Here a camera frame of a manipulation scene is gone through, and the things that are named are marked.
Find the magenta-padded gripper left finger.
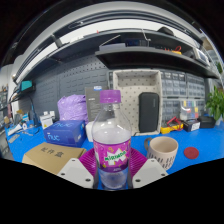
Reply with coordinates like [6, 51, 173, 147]
[57, 147, 100, 189]

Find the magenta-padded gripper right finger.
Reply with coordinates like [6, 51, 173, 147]
[128, 147, 169, 189]

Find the clear bottle with purple label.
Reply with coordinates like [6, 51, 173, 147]
[92, 89, 133, 191]

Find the beige mug with grey dashes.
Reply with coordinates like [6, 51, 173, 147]
[143, 135, 180, 171]

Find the brown cardboard box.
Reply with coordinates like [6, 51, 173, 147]
[21, 141, 88, 176]

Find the blue carton box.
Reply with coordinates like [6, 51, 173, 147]
[43, 119, 88, 148]

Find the white carton box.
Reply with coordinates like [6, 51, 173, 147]
[85, 120, 96, 143]

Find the flat round red coaster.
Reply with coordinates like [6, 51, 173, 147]
[183, 146, 200, 160]

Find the yellow multimeter with red leads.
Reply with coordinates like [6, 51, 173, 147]
[160, 116, 184, 135]

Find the black rectangular speaker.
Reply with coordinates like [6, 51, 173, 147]
[138, 92, 161, 134]

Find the black box with white label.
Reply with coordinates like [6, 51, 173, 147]
[182, 118, 201, 133]

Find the purple plastic bag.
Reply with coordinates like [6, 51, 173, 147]
[57, 94, 89, 125]

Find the dark grey upright carton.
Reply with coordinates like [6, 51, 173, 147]
[84, 85, 111, 123]

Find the clear organiser with coloured parts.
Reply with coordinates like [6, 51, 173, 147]
[179, 99, 198, 121]

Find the beige dotted tray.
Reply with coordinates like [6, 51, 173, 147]
[112, 69, 164, 137]

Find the flat black case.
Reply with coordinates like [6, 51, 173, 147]
[197, 115, 217, 129]

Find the grey small-parts drawer cabinet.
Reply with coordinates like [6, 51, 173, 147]
[159, 69, 207, 123]

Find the green potted plant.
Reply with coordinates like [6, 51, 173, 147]
[204, 85, 224, 126]

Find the dark overhead shelf unit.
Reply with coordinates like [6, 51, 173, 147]
[13, 24, 221, 101]

